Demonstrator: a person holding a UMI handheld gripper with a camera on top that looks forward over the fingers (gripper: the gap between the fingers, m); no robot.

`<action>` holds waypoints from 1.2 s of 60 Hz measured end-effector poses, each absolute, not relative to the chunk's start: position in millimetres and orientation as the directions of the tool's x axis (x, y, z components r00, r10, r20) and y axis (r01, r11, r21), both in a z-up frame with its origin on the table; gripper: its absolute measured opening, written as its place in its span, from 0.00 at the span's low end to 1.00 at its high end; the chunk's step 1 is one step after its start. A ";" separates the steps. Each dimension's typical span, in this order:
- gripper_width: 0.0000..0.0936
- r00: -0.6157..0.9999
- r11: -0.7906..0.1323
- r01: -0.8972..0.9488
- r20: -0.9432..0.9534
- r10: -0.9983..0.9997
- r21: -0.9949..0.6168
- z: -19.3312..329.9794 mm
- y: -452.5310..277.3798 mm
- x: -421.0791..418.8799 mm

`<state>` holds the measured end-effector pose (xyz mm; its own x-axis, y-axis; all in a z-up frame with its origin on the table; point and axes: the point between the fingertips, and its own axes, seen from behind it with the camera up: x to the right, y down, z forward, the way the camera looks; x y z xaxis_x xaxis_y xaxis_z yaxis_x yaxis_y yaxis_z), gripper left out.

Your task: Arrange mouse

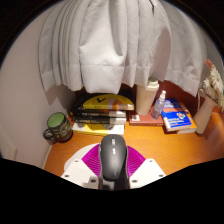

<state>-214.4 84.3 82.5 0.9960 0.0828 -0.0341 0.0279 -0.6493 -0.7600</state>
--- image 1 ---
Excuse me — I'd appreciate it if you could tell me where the white daisy flower bunch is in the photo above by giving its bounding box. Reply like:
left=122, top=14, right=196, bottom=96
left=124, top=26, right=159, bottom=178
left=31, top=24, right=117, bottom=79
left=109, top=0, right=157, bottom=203
left=202, top=59, right=224, bottom=113

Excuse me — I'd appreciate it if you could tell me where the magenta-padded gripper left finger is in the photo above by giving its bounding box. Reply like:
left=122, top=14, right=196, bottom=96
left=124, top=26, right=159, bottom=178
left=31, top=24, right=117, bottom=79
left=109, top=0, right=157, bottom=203
left=60, top=143, right=103, bottom=190

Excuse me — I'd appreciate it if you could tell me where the flat red book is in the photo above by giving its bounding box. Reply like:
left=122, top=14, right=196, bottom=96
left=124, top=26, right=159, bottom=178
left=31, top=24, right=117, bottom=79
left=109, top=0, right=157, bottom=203
left=128, top=105, right=165, bottom=127

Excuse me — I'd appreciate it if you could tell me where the orange cover book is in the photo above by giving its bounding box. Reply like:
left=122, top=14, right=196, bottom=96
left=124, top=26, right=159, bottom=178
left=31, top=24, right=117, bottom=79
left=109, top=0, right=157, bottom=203
left=176, top=103, right=198, bottom=135

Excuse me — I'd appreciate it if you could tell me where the yellow and black book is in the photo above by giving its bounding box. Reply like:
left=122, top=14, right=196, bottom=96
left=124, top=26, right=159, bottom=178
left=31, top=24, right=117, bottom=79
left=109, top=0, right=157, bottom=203
left=74, top=93, right=135, bottom=112

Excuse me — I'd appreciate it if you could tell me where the white and yellow book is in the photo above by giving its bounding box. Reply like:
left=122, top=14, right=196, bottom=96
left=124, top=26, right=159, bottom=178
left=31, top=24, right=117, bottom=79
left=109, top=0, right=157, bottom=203
left=71, top=122, right=125, bottom=136

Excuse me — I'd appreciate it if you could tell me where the blue cover book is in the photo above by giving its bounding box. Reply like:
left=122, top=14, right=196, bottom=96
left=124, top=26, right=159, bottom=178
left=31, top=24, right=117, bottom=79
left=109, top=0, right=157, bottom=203
left=160, top=98, right=193, bottom=132

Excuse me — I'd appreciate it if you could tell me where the clear spray bottle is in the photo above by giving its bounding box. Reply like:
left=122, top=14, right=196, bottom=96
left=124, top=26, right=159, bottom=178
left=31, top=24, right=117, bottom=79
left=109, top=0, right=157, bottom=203
left=150, top=89, right=167, bottom=120

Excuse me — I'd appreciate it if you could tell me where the dark green-rimmed mug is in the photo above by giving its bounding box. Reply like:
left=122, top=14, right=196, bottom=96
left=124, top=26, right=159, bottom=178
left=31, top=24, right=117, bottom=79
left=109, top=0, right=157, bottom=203
left=42, top=111, right=74, bottom=146

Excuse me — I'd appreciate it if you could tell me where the beige lidded tumbler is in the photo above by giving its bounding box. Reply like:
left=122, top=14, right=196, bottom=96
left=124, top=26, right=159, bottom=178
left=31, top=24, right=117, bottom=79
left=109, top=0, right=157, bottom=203
left=134, top=76, right=160, bottom=116

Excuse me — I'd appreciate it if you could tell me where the white pleated curtain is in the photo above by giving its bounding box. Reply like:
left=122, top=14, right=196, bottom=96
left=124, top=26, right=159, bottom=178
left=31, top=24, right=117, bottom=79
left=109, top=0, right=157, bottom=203
left=37, top=0, right=224, bottom=98

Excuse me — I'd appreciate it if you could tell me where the black computer mouse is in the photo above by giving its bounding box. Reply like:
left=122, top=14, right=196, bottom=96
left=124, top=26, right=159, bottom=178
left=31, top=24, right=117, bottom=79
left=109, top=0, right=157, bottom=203
left=98, top=133, right=129, bottom=181

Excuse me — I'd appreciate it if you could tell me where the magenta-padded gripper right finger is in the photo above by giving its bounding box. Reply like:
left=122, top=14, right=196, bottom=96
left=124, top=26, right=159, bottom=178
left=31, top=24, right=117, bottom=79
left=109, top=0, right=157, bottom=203
left=125, top=145, right=167, bottom=190

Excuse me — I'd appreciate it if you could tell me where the cream ceramic vase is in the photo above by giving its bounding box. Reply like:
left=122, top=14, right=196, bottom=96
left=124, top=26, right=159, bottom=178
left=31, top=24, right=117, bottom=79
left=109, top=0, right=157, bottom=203
left=193, top=88, right=219, bottom=135

